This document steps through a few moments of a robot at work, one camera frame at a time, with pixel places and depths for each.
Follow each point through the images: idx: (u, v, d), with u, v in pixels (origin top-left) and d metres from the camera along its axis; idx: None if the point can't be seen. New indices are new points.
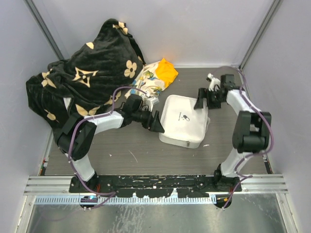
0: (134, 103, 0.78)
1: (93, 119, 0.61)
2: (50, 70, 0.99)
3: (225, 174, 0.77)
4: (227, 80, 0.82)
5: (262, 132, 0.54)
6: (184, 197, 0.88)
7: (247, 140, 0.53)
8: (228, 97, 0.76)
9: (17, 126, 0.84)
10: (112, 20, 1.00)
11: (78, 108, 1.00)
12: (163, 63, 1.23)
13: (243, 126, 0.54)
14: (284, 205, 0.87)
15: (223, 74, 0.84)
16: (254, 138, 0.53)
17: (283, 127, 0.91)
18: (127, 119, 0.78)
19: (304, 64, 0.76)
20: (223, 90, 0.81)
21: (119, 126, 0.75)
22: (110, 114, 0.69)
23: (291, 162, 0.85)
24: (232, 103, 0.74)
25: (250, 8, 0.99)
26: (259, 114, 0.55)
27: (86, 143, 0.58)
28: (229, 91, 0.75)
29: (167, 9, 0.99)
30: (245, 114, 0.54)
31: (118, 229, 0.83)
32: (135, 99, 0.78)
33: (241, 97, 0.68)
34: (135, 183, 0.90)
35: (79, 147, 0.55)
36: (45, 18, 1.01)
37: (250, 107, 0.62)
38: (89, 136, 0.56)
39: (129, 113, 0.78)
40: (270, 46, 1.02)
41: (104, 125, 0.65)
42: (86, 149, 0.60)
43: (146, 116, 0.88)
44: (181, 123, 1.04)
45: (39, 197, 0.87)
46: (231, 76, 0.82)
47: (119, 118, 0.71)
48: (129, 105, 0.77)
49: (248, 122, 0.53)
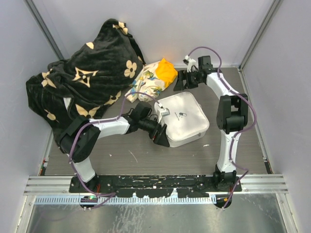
0: (143, 110, 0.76)
1: (98, 123, 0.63)
2: (50, 70, 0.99)
3: (223, 171, 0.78)
4: (204, 62, 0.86)
5: (242, 113, 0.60)
6: (184, 197, 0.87)
7: (231, 122, 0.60)
8: (208, 81, 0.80)
9: (17, 125, 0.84)
10: (112, 20, 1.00)
11: (78, 108, 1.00)
12: (163, 63, 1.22)
13: (227, 110, 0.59)
14: (284, 205, 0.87)
15: (199, 57, 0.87)
16: (236, 119, 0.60)
17: (284, 127, 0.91)
18: (133, 125, 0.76)
19: (304, 64, 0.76)
20: (202, 73, 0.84)
21: (124, 133, 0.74)
22: (116, 120, 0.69)
23: (292, 162, 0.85)
24: (211, 85, 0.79)
25: (251, 8, 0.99)
26: (238, 95, 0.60)
27: (88, 147, 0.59)
28: (207, 74, 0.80)
29: (167, 9, 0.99)
30: (227, 99, 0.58)
31: (118, 229, 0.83)
32: (144, 107, 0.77)
33: (219, 81, 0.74)
34: (135, 183, 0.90)
35: (81, 150, 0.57)
36: (45, 18, 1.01)
37: (229, 91, 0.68)
38: (91, 140, 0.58)
39: (136, 120, 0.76)
40: (270, 46, 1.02)
41: (109, 130, 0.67)
42: (87, 154, 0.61)
43: (152, 124, 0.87)
44: (180, 123, 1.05)
45: (39, 197, 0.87)
46: (207, 58, 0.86)
47: (125, 124, 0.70)
48: (137, 112, 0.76)
49: (229, 105, 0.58)
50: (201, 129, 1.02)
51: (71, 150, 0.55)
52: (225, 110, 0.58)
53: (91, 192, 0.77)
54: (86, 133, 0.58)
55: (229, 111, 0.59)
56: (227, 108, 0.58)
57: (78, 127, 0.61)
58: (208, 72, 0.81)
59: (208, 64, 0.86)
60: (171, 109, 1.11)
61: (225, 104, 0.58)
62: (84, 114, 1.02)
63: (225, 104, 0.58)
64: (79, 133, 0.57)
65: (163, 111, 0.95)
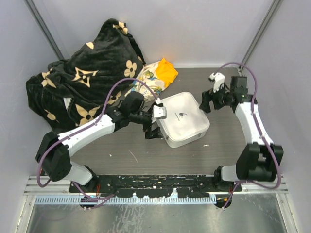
0: (133, 103, 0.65)
1: (69, 138, 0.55)
2: (50, 70, 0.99)
3: (224, 180, 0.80)
4: (238, 85, 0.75)
5: (269, 168, 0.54)
6: (184, 197, 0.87)
7: (251, 174, 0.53)
8: (237, 110, 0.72)
9: (17, 125, 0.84)
10: (112, 20, 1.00)
11: (78, 108, 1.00)
12: (163, 63, 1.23)
13: (250, 162, 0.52)
14: (284, 205, 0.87)
15: (234, 76, 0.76)
16: (259, 174, 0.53)
17: (284, 127, 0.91)
18: (122, 121, 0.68)
19: (304, 64, 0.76)
20: (233, 98, 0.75)
21: (112, 131, 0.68)
22: (95, 123, 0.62)
23: (291, 162, 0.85)
24: (240, 117, 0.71)
25: (250, 8, 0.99)
26: (269, 149, 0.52)
27: (61, 168, 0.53)
28: (238, 104, 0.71)
29: (167, 9, 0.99)
30: (254, 151, 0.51)
31: (118, 228, 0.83)
32: (135, 98, 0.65)
33: (251, 118, 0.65)
34: (135, 183, 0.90)
35: (52, 172, 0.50)
36: (45, 18, 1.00)
37: (260, 137, 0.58)
38: (60, 162, 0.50)
39: (125, 113, 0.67)
40: (270, 46, 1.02)
41: (87, 138, 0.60)
42: (65, 171, 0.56)
43: (146, 116, 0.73)
44: (181, 123, 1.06)
45: (39, 197, 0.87)
46: (243, 79, 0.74)
47: (107, 125, 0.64)
48: (126, 104, 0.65)
49: (255, 158, 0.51)
50: (202, 128, 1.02)
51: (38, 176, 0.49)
52: (248, 161, 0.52)
53: (81, 191, 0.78)
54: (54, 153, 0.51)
55: (253, 165, 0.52)
56: (252, 159, 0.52)
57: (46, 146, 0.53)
58: (240, 100, 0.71)
59: (241, 88, 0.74)
60: (171, 109, 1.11)
61: (250, 155, 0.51)
62: (84, 114, 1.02)
63: (251, 156, 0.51)
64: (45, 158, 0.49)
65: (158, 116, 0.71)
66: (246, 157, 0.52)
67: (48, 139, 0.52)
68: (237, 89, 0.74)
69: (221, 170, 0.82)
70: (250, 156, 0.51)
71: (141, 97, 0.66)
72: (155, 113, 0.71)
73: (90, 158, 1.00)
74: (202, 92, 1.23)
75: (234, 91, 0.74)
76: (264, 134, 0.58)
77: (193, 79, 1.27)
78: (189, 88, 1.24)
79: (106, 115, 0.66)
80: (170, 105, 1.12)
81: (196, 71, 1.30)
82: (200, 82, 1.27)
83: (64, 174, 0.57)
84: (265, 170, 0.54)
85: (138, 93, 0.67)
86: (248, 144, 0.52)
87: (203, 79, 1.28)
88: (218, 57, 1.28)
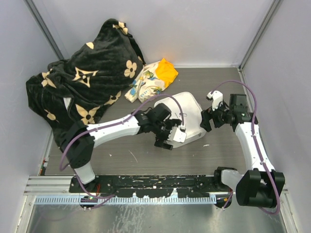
0: (161, 112, 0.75)
1: (96, 130, 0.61)
2: (50, 70, 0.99)
3: (223, 182, 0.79)
4: (237, 103, 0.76)
5: (270, 194, 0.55)
6: (184, 197, 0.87)
7: (252, 202, 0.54)
8: (237, 130, 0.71)
9: (17, 125, 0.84)
10: (112, 20, 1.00)
11: (78, 108, 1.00)
12: (163, 63, 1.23)
13: (251, 191, 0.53)
14: (284, 205, 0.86)
15: (233, 94, 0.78)
16: (259, 201, 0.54)
17: (284, 127, 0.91)
18: (147, 125, 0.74)
19: (305, 64, 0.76)
20: (233, 117, 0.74)
21: (135, 133, 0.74)
22: (123, 122, 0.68)
23: (291, 162, 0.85)
24: (240, 138, 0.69)
25: (250, 8, 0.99)
26: (270, 176, 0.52)
27: (83, 157, 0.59)
28: (239, 124, 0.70)
29: (167, 9, 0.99)
30: (254, 180, 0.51)
31: (118, 229, 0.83)
32: (164, 109, 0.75)
33: (253, 143, 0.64)
34: (135, 183, 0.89)
35: (74, 159, 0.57)
36: (45, 18, 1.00)
37: (261, 162, 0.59)
38: (84, 151, 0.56)
39: (152, 119, 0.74)
40: (270, 46, 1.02)
41: (112, 134, 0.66)
42: (85, 160, 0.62)
43: (166, 131, 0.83)
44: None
45: (39, 197, 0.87)
46: (241, 97, 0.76)
47: (132, 126, 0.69)
48: (155, 112, 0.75)
49: (255, 187, 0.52)
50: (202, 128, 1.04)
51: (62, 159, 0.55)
52: (249, 190, 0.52)
53: (86, 191, 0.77)
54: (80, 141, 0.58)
55: (254, 192, 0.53)
56: (252, 187, 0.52)
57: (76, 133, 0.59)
58: (240, 119, 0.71)
59: (241, 106, 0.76)
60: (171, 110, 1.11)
61: (250, 184, 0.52)
62: (84, 114, 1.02)
63: (251, 185, 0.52)
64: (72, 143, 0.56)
65: (178, 141, 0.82)
66: (246, 185, 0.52)
67: (77, 127, 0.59)
68: (237, 108, 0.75)
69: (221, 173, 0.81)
70: (250, 184, 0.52)
71: (168, 109, 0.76)
72: (175, 137, 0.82)
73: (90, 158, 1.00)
74: (202, 91, 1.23)
75: (234, 110, 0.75)
76: (266, 160, 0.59)
77: (193, 79, 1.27)
78: (189, 88, 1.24)
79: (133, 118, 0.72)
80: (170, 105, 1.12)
81: (196, 71, 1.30)
82: (200, 82, 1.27)
83: (84, 163, 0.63)
84: (265, 195, 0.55)
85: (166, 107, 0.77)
86: (249, 172, 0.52)
87: (203, 79, 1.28)
88: (218, 57, 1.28)
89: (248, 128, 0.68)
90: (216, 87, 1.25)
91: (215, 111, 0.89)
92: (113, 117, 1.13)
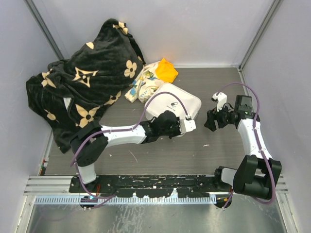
0: (163, 123, 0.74)
1: (110, 132, 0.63)
2: (50, 70, 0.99)
3: (224, 180, 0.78)
4: (242, 104, 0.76)
5: (266, 183, 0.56)
6: (184, 197, 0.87)
7: (248, 189, 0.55)
8: (240, 126, 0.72)
9: (17, 126, 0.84)
10: (112, 20, 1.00)
11: (78, 108, 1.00)
12: (163, 63, 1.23)
13: (248, 176, 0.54)
14: (284, 205, 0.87)
15: (238, 96, 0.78)
16: (255, 189, 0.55)
17: (283, 127, 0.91)
18: (150, 137, 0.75)
19: (305, 64, 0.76)
20: (235, 115, 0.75)
21: (140, 142, 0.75)
22: (132, 129, 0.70)
23: (291, 162, 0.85)
24: (243, 133, 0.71)
25: (251, 8, 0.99)
26: (267, 165, 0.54)
27: (93, 156, 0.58)
28: (241, 119, 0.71)
29: (167, 9, 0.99)
30: (250, 164, 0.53)
31: (118, 229, 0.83)
32: (166, 119, 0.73)
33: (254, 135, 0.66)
34: (135, 183, 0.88)
35: (85, 156, 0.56)
36: (45, 18, 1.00)
37: (260, 150, 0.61)
38: (97, 149, 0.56)
39: (155, 129, 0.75)
40: (270, 46, 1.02)
41: (122, 140, 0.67)
42: (91, 160, 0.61)
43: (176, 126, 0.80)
44: (178, 112, 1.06)
45: (39, 197, 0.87)
46: (247, 98, 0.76)
47: (141, 135, 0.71)
48: (157, 122, 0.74)
49: (252, 173, 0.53)
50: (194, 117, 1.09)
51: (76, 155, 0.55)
52: (246, 175, 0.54)
53: (87, 192, 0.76)
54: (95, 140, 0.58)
55: (251, 179, 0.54)
56: (250, 173, 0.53)
57: (90, 132, 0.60)
58: (243, 116, 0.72)
59: (245, 106, 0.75)
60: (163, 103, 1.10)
61: (247, 168, 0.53)
62: (84, 114, 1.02)
63: (248, 170, 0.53)
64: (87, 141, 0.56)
65: (190, 129, 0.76)
66: (243, 170, 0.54)
67: (92, 126, 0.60)
68: (241, 108, 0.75)
69: (222, 170, 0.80)
70: (247, 169, 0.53)
71: (171, 117, 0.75)
72: (187, 128, 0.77)
73: None
74: (202, 91, 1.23)
75: (238, 109, 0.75)
76: (264, 148, 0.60)
77: (193, 79, 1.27)
78: (189, 88, 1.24)
79: (140, 127, 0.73)
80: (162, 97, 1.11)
81: (196, 71, 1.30)
82: (200, 82, 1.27)
83: (88, 163, 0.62)
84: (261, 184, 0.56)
85: (170, 113, 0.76)
86: (246, 157, 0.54)
87: (203, 78, 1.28)
88: (218, 57, 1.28)
89: (250, 124, 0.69)
90: (216, 87, 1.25)
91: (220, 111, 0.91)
92: (113, 117, 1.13)
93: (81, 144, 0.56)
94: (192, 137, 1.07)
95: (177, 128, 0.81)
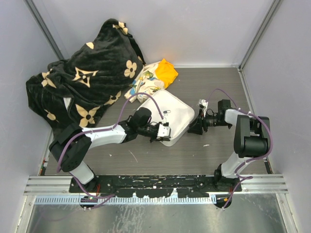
0: (140, 119, 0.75)
1: (91, 132, 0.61)
2: (50, 70, 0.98)
3: (224, 175, 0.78)
4: (224, 105, 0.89)
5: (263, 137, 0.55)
6: (184, 197, 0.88)
7: (249, 142, 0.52)
8: (226, 116, 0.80)
9: (17, 125, 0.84)
10: (112, 20, 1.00)
11: (78, 108, 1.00)
12: (163, 64, 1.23)
13: (244, 128, 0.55)
14: (284, 205, 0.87)
15: (220, 100, 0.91)
16: (256, 142, 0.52)
17: (282, 127, 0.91)
18: (130, 135, 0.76)
19: (305, 65, 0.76)
20: (221, 112, 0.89)
21: (120, 141, 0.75)
22: (112, 128, 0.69)
23: (291, 162, 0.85)
24: (231, 120, 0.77)
25: (250, 8, 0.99)
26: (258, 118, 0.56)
27: (78, 158, 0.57)
28: (227, 109, 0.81)
29: (167, 9, 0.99)
30: (243, 117, 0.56)
31: (118, 229, 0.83)
32: (143, 115, 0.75)
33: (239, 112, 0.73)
34: (135, 183, 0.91)
35: (70, 160, 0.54)
36: (45, 18, 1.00)
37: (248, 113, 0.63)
38: (81, 151, 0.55)
39: (134, 128, 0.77)
40: (269, 46, 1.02)
41: (103, 140, 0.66)
42: (76, 163, 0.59)
43: (153, 130, 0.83)
44: (170, 119, 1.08)
45: (39, 197, 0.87)
46: (227, 101, 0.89)
47: (121, 133, 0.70)
48: (134, 120, 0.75)
49: (247, 124, 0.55)
50: (180, 128, 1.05)
51: (60, 159, 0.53)
52: (242, 127, 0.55)
53: (85, 192, 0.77)
54: (77, 142, 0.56)
55: (248, 131, 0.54)
56: (245, 127, 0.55)
57: (70, 136, 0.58)
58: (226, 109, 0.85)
59: (227, 107, 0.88)
60: (153, 111, 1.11)
61: (241, 121, 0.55)
62: (84, 114, 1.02)
63: (242, 122, 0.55)
64: (69, 143, 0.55)
65: (162, 135, 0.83)
66: (239, 128, 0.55)
67: (73, 130, 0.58)
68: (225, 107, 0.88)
69: (221, 169, 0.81)
70: (241, 122, 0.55)
71: (147, 114, 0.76)
72: (159, 132, 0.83)
73: (90, 158, 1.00)
74: (202, 91, 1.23)
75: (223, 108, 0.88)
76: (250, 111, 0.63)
77: (193, 79, 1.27)
78: (189, 88, 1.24)
79: (119, 126, 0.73)
80: (152, 106, 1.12)
81: (196, 71, 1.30)
82: (200, 81, 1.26)
83: (73, 168, 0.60)
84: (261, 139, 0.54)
85: (146, 111, 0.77)
86: (239, 116, 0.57)
87: (203, 78, 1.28)
88: (218, 57, 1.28)
89: (235, 110, 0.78)
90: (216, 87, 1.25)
91: (205, 118, 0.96)
92: (113, 117, 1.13)
93: (64, 149, 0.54)
94: (192, 138, 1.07)
95: (155, 132, 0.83)
